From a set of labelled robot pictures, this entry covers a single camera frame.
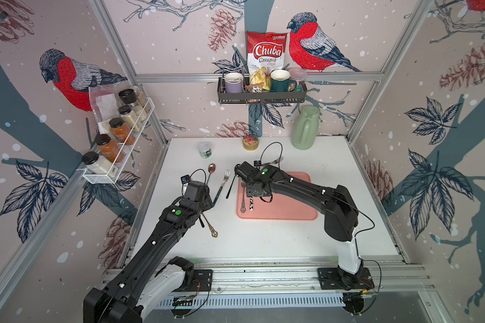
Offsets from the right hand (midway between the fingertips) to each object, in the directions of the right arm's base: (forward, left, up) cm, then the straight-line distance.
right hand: (254, 190), depth 88 cm
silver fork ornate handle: (-4, +5, -10) cm, 12 cm away
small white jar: (+28, +28, -4) cm, 40 cm away
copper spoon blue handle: (+17, +24, -9) cm, 31 cm away
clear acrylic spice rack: (+21, +48, +26) cm, 59 cm away
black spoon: (+5, +13, -9) cm, 17 cm away
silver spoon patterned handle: (-3, +1, -9) cm, 9 cm away
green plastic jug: (+32, -25, +9) cm, 41 cm away
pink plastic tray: (-3, -13, -10) cm, 17 cm away
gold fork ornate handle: (-16, +17, -10) cm, 26 cm away
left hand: (-6, +20, +5) cm, 21 cm away
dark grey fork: (+24, -11, -10) cm, 28 cm away
